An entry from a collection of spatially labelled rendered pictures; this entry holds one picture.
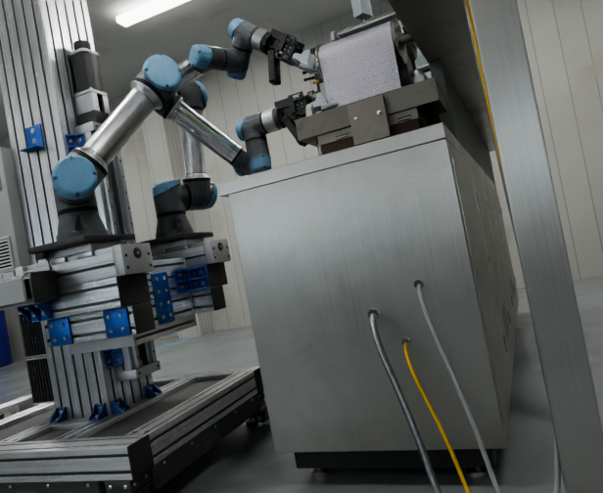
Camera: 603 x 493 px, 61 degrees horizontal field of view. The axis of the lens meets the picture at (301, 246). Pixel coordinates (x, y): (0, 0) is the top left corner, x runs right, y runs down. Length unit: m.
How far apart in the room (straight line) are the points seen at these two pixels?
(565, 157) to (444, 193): 4.11
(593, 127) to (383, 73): 3.94
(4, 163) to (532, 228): 1.81
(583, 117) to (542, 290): 4.71
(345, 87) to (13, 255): 1.30
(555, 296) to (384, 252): 0.63
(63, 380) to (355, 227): 1.23
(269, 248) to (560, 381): 0.89
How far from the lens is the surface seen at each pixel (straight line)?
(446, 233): 1.30
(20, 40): 2.22
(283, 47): 1.83
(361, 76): 1.68
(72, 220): 1.70
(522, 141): 0.79
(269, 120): 1.73
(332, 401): 1.46
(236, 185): 1.50
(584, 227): 5.36
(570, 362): 0.81
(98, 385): 1.98
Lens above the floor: 0.63
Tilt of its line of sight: 2 degrees up
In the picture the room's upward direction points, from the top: 10 degrees counter-clockwise
